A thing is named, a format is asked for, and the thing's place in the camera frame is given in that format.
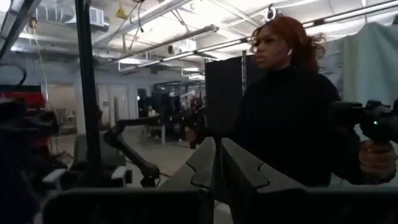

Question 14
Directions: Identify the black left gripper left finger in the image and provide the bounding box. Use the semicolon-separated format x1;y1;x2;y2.
158;136;217;189

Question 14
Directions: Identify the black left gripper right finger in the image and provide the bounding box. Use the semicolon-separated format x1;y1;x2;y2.
221;138;307;224

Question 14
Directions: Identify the person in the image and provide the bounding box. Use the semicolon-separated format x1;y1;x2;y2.
233;14;398;187

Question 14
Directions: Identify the black partition panel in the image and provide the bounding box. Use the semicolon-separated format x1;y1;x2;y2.
204;55;268;144

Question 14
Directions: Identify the person's hand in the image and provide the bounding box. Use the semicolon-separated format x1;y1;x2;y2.
358;140;398;179

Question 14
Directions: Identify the silver ceiling pipe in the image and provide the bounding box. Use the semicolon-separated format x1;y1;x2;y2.
93;24;220;63

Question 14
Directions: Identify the round webcam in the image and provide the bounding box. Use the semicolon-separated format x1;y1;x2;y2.
266;4;278;22

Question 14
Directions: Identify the pale green curtain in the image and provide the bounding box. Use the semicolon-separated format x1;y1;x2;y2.
318;21;398;105

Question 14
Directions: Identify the long silver ceiling rail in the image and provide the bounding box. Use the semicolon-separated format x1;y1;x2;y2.
118;0;398;74

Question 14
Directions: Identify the black vertical frame post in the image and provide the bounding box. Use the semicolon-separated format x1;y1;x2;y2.
73;0;103;187

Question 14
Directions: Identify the black leader arm handle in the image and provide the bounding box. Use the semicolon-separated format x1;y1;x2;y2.
331;98;398;144

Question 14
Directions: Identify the yellow ceiling cord box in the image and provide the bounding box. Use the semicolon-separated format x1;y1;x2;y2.
116;0;129;20

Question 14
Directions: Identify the silver ventilation duct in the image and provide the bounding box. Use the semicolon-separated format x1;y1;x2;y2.
32;4;110;32

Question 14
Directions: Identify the black diagonal frame strut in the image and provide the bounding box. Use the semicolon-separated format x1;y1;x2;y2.
0;0;43;60

